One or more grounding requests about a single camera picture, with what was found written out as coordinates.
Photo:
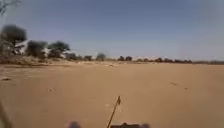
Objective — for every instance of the thin dark stick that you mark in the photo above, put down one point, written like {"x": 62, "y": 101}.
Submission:
{"x": 114, "y": 110}

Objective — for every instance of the sandy dirt ground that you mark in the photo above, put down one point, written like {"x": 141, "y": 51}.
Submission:
{"x": 150, "y": 96}

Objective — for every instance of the robot's own part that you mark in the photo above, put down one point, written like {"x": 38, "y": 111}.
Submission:
{"x": 128, "y": 125}

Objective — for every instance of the dry scrub strip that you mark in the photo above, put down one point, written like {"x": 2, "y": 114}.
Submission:
{"x": 23, "y": 60}

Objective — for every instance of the row of trees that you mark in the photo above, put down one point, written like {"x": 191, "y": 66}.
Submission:
{"x": 13, "y": 35}

